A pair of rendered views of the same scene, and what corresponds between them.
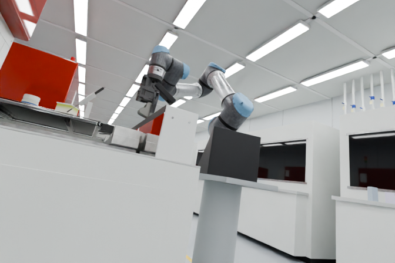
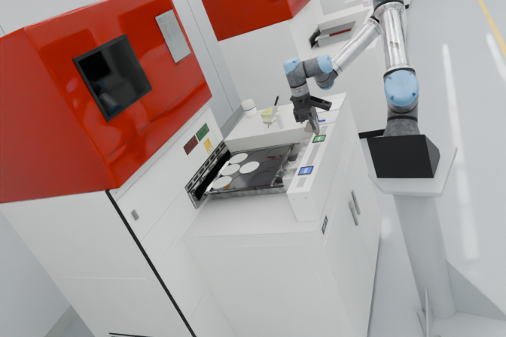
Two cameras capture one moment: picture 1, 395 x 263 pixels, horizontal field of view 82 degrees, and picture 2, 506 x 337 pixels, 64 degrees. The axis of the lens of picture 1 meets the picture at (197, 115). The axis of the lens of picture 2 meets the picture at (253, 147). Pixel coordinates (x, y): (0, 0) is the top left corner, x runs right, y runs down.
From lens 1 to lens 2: 1.39 m
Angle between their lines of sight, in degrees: 66
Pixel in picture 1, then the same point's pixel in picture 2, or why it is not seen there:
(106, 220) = (283, 258)
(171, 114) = (292, 197)
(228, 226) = (413, 213)
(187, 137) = (309, 206)
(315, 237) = not seen: outside the picture
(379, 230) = not seen: outside the picture
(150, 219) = (302, 256)
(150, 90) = (302, 112)
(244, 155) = (409, 156)
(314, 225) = not seen: outside the picture
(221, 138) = (378, 147)
